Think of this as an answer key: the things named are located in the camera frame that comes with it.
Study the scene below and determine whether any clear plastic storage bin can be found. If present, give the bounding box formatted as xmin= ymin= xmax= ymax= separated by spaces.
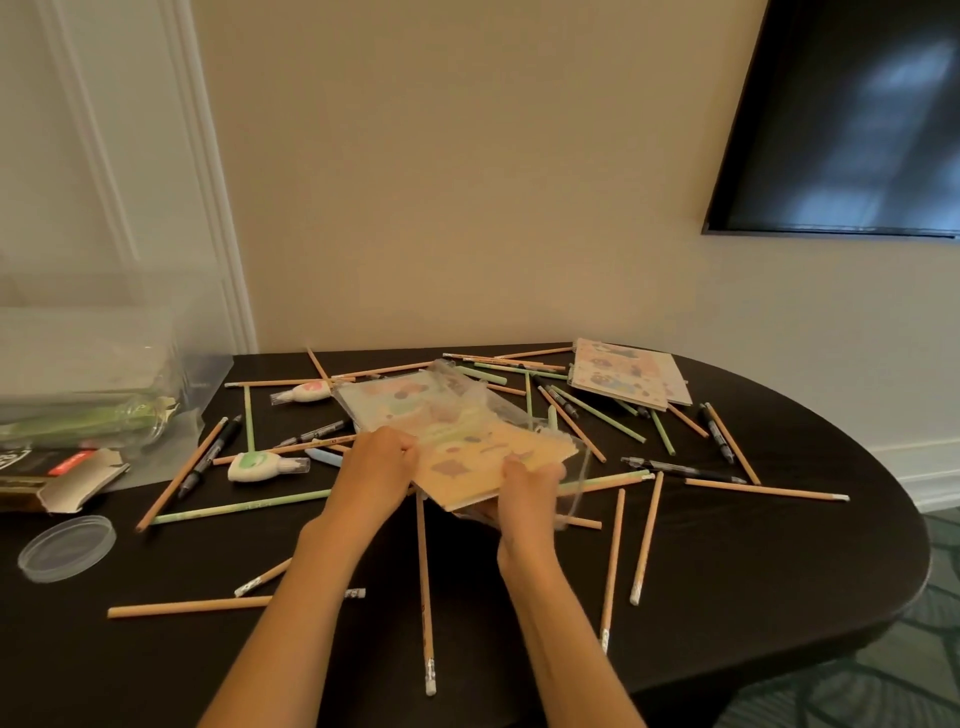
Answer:
xmin=0 ymin=269 xmax=234 ymax=451

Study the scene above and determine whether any clear tube of green pens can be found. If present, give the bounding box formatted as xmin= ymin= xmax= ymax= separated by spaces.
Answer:
xmin=0 ymin=395 xmax=181 ymax=451

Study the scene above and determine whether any cluster of pencils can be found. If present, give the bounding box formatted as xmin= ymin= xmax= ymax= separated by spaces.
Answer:
xmin=440 ymin=344 xmax=711 ymax=466

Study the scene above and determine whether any white pink correction tape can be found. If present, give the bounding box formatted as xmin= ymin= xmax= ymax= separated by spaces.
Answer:
xmin=269 ymin=379 xmax=335 ymax=407

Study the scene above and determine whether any black gold pen box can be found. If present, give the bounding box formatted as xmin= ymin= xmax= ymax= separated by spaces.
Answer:
xmin=0 ymin=447 xmax=130 ymax=515

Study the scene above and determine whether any yellow brown dog notebook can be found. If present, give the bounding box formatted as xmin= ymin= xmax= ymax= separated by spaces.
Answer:
xmin=412 ymin=416 xmax=580 ymax=514

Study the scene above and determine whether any person's right hand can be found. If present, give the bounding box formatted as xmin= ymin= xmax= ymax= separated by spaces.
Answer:
xmin=494 ymin=455 xmax=568 ymax=579

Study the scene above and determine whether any person's right forearm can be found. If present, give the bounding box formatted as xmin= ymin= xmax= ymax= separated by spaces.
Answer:
xmin=498 ymin=562 xmax=646 ymax=728

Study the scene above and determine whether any black wall television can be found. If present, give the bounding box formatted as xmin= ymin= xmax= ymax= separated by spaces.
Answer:
xmin=702 ymin=0 xmax=960 ymax=240

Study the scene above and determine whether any person's left forearm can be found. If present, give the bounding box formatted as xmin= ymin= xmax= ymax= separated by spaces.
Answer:
xmin=198 ymin=517 xmax=376 ymax=728

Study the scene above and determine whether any person's left hand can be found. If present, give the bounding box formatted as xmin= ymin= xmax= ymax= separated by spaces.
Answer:
xmin=322 ymin=425 xmax=421 ymax=530

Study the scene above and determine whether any round clear plastic lid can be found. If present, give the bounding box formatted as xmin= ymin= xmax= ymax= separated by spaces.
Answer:
xmin=17 ymin=515 xmax=118 ymax=585

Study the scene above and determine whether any white dotted notebook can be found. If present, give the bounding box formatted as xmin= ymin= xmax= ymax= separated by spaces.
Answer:
xmin=0 ymin=311 xmax=168 ymax=391

